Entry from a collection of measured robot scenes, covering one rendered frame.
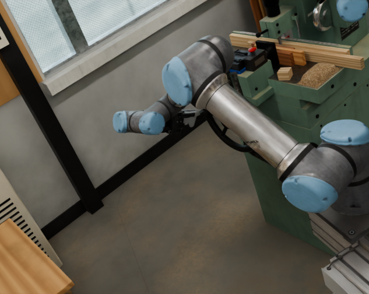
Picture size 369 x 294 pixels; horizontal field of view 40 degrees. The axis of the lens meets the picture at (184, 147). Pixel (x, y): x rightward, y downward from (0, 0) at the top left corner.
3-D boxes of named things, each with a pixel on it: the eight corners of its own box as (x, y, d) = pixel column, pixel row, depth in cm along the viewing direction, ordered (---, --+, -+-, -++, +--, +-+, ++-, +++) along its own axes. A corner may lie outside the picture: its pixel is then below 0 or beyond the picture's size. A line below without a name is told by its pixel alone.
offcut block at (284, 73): (292, 74, 183) (291, 66, 181) (290, 80, 181) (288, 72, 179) (281, 74, 186) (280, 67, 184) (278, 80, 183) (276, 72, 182)
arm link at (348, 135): (384, 159, 129) (378, 116, 122) (357, 192, 123) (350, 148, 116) (342, 149, 138) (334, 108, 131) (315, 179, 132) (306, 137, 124)
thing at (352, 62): (249, 51, 211) (246, 42, 209) (252, 48, 212) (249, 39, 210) (361, 70, 171) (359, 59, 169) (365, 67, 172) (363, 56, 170)
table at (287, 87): (191, 87, 214) (186, 75, 211) (240, 53, 226) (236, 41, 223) (303, 119, 169) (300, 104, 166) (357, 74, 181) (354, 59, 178)
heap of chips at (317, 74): (296, 83, 177) (294, 74, 175) (320, 64, 183) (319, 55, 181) (316, 88, 171) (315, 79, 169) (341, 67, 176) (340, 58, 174)
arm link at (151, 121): (167, 101, 163) (148, 100, 172) (143, 120, 158) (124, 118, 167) (177, 121, 167) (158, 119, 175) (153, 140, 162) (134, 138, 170)
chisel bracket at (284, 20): (263, 41, 194) (258, 20, 190) (287, 24, 200) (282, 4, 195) (277, 43, 189) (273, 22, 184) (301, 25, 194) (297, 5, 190)
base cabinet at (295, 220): (263, 221, 256) (227, 106, 218) (332, 157, 279) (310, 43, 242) (337, 259, 223) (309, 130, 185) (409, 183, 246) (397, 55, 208)
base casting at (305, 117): (228, 105, 218) (222, 87, 213) (310, 43, 241) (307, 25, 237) (310, 130, 185) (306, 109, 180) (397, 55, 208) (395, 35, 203)
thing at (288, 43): (231, 45, 221) (228, 35, 219) (235, 43, 222) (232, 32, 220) (348, 64, 177) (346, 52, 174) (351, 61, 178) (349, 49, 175)
